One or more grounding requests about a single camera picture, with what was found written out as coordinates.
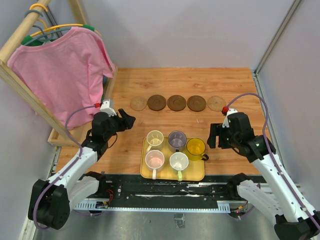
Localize woven rattan coaster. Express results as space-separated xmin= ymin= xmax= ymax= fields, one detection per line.
xmin=207 ymin=95 xmax=226 ymax=112
xmin=130 ymin=96 xmax=147 ymax=111

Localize yellow transparent mug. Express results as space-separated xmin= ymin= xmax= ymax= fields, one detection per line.
xmin=186 ymin=138 xmax=209 ymax=161

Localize brown coaster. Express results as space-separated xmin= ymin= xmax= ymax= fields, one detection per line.
xmin=147 ymin=94 xmax=167 ymax=111
xmin=187 ymin=95 xmax=207 ymax=112
xmin=167 ymin=95 xmax=187 ymax=112

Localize brown coaster top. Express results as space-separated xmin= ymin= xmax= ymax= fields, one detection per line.
xmin=147 ymin=94 xmax=167 ymax=111

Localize brown coaster bottom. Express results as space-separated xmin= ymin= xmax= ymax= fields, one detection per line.
xmin=167 ymin=95 xmax=187 ymax=112

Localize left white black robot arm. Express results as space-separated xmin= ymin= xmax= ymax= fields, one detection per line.
xmin=28 ymin=108 xmax=136 ymax=230

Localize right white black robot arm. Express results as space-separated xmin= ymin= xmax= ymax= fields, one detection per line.
xmin=207 ymin=108 xmax=320 ymax=240

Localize cream mug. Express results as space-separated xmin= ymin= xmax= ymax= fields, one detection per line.
xmin=146 ymin=130 xmax=164 ymax=153

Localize purple mug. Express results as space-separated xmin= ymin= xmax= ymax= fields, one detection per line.
xmin=168 ymin=130 xmax=187 ymax=153

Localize yellow plastic tray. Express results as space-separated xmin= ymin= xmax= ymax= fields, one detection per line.
xmin=140 ymin=137 xmax=205 ymax=182

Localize pink mug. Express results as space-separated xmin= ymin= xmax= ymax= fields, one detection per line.
xmin=145 ymin=150 xmax=165 ymax=180

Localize pink t-shirt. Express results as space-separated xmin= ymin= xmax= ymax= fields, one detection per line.
xmin=7 ymin=27 xmax=115 ymax=130

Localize grey-green hanger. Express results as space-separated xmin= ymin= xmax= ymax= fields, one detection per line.
xmin=20 ymin=18 xmax=75 ymax=47

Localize wooden clothes rack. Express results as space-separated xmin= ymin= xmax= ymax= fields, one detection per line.
xmin=0 ymin=0 xmax=118 ymax=148

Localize yellow hanger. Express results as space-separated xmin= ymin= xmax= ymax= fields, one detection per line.
xmin=41 ymin=0 xmax=102 ymax=37

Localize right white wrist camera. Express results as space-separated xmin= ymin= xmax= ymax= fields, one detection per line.
xmin=222 ymin=108 xmax=238 ymax=128

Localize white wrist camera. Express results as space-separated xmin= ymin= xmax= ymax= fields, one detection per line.
xmin=100 ymin=98 xmax=117 ymax=117
xmin=222 ymin=108 xmax=238 ymax=128

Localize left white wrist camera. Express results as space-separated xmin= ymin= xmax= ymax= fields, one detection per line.
xmin=100 ymin=98 xmax=117 ymax=117

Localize white green-handled mug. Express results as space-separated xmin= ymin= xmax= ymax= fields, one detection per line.
xmin=169 ymin=152 xmax=189 ymax=182

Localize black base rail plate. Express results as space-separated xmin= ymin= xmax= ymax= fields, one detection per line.
xmin=88 ymin=174 xmax=245 ymax=210

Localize aluminium frame rails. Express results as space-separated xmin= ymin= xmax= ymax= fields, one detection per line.
xmin=32 ymin=178 xmax=306 ymax=215

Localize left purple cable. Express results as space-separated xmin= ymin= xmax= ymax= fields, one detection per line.
xmin=32 ymin=103 xmax=103 ymax=230

